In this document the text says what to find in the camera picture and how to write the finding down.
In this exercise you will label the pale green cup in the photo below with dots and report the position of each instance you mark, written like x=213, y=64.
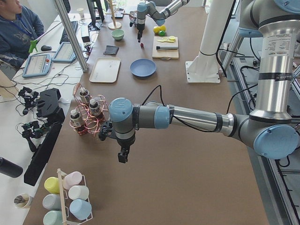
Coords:
x=53, y=217

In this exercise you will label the wooden cutting board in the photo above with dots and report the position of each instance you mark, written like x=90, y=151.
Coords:
x=165, y=54

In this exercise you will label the green lime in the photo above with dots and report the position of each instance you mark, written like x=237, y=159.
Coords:
x=161, y=33

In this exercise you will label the black thermos bottle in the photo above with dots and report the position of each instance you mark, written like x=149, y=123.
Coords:
x=9, y=168

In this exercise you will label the aluminium frame post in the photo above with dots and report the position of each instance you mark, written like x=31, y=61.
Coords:
x=59, y=5

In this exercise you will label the yellow cup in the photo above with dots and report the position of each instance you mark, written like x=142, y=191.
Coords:
x=51, y=184

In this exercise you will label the tea bottle back left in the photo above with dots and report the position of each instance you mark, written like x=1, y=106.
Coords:
x=95, y=109

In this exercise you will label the copper wire bottle rack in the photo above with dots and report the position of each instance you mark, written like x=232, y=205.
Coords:
x=92, y=124

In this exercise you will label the blue cup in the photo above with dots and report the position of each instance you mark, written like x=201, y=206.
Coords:
x=80, y=209

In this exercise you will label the steel muddler black tip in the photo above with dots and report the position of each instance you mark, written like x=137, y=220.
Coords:
x=166, y=48

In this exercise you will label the cream rabbit tray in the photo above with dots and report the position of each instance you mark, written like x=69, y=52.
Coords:
x=105, y=70

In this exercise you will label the white cup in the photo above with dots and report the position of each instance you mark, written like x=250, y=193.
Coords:
x=78, y=192

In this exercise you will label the wooden cup tree stand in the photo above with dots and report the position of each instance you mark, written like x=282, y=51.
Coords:
x=114, y=25

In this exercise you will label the tea bottle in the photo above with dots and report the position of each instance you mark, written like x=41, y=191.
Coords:
x=77, y=122
x=95, y=109
x=84, y=95

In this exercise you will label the grey cup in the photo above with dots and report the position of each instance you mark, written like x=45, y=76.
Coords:
x=51, y=202

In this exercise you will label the tea bottle back right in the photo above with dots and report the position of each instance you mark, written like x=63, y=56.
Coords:
x=84, y=95

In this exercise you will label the grey folded cloth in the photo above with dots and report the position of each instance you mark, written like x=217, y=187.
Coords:
x=111, y=50

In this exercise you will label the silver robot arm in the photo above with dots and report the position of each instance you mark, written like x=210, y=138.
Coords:
x=267, y=129
x=150, y=9

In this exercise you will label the pink cup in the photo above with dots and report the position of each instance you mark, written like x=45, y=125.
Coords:
x=72, y=179

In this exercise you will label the tea bottle front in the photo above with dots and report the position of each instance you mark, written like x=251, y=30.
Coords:
x=77, y=122

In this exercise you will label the blue teach pendant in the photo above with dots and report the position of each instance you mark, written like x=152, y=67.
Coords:
x=37, y=65
x=64, y=54

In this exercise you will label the blue round plate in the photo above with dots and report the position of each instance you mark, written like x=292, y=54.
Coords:
x=143, y=67

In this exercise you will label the yellow lemon lower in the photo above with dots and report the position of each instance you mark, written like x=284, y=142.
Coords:
x=156, y=29

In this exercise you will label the yellow lemon upper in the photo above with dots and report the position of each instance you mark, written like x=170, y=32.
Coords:
x=162, y=27

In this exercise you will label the green bowl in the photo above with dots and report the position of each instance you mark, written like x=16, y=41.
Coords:
x=118, y=34

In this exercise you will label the yellow lemon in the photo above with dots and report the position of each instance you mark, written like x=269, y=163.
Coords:
x=162, y=27
x=156, y=29

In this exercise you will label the paper cup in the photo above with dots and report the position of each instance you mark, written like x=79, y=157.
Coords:
x=23, y=201

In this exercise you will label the pink ice bowl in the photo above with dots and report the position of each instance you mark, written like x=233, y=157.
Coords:
x=133, y=16

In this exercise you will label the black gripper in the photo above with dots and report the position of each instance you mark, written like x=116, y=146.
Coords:
x=140, y=27
x=125, y=142

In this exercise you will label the seated person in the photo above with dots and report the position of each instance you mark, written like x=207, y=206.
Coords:
x=19, y=25

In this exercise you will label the blue teach pendant near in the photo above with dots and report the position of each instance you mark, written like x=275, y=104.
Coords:
x=37, y=65

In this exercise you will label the black computer mouse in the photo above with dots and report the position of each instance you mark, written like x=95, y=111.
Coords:
x=45, y=48

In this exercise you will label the blue teach pendant far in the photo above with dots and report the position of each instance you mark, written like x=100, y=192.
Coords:
x=64, y=54

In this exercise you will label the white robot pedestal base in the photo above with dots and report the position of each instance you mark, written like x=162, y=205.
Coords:
x=204, y=68

